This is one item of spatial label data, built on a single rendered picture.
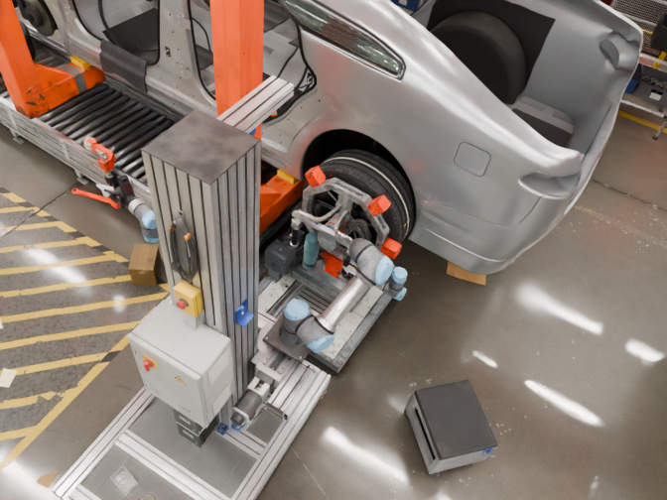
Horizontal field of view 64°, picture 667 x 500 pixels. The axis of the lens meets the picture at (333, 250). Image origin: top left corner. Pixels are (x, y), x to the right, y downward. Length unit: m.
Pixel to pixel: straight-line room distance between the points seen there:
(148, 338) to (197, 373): 0.24
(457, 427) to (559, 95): 2.54
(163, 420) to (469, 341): 2.04
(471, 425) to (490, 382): 0.63
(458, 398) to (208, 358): 1.59
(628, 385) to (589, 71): 2.17
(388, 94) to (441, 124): 0.30
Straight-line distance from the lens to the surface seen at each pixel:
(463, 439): 3.10
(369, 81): 2.77
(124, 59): 4.14
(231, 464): 3.01
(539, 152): 2.62
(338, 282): 3.57
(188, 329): 2.17
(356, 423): 3.35
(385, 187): 2.89
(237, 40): 2.42
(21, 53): 4.24
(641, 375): 4.29
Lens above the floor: 3.07
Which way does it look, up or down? 50 degrees down
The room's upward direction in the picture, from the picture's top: 10 degrees clockwise
